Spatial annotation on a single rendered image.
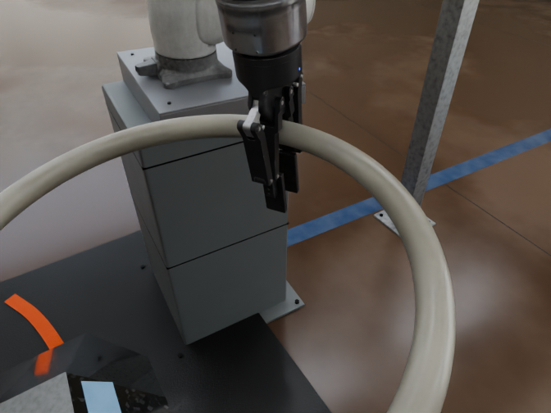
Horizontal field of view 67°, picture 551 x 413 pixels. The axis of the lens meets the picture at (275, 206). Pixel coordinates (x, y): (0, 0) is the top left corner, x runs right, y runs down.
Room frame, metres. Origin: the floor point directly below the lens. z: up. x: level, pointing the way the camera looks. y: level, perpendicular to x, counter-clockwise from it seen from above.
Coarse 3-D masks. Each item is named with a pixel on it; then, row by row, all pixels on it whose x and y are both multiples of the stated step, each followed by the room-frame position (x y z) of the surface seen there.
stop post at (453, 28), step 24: (456, 0) 1.44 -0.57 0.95; (456, 24) 1.42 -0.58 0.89; (432, 48) 1.47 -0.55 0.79; (456, 48) 1.42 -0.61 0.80; (432, 72) 1.45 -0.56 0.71; (456, 72) 1.44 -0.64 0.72; (432, 96) 1.43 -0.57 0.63; (432, 120) 1.41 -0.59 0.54; (432, 144) 1.43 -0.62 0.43; (408, 168) 1.46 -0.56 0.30; (384, 216) 1.48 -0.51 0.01
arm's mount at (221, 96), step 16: (144, 48) 1.20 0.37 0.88; (224, 48) 1.23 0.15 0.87; (128, 64) 1.09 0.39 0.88; (224, 64) 1.12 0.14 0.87; (128, 80) 1.10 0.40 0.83; (144, 80) 1.00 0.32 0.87; (160, 80) 1.00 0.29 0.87; (208, 80) 1.01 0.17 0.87; (224, 80) 1.02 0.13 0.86; (144, 96) 0.94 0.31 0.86; (160, 96) 0.92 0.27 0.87; (176, 96) 0.92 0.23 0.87; (192, 96) 0.92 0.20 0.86; (208, 96) 0.93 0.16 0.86; (224, 96) 0.93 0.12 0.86; (240, 96) 0.94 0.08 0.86; (304, 96) 1.02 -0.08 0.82; (160, 112) 0.84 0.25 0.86; (176, 112) 0.86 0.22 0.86; (192, 112) 0.87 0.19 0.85; (208, 112) 0.89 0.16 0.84; (224, 112) 0.91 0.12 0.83; (240, 112) 0.93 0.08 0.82
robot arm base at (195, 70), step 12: (144, 60) 1.09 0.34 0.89; (156, 60) 1.03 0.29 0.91; (168, 60) 1.00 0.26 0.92; (180, 60) 1.00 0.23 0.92; (192, 60) 1.00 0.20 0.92; (204, 60) 1.02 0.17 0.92; (216, 60) 1.07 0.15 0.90; (144, 72) 1.00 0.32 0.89; (156, 72) 1.02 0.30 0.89; (168, 72) 1.00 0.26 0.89; (180, 72) 0.99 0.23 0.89; (192, 72) 1.00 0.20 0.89; (204, 72) 1.01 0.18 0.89; (216, 72) 1.03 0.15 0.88; (228, 72) 1.03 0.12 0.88; (168, 84) 0.96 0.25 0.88; (180, 84) 0.97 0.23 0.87
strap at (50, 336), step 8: (16, 296) 1.01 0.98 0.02; (8, 304) 0.97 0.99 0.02; (16, 304) 0.97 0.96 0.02; (24, 304) 0.97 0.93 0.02; (24, 312) 0.93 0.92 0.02; (32, 312) 0.93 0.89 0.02; (40, 312) 0.93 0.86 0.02; (32, 320) 0.90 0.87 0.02; (40, 320) 0.90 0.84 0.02; (40, 328) 0.87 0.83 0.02; (48, 328) 0.87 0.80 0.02; (48, 336) 0.84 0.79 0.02; (56, 336) 0.84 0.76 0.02; (48, 344) 0.80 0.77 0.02; (56, 344) 0.80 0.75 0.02
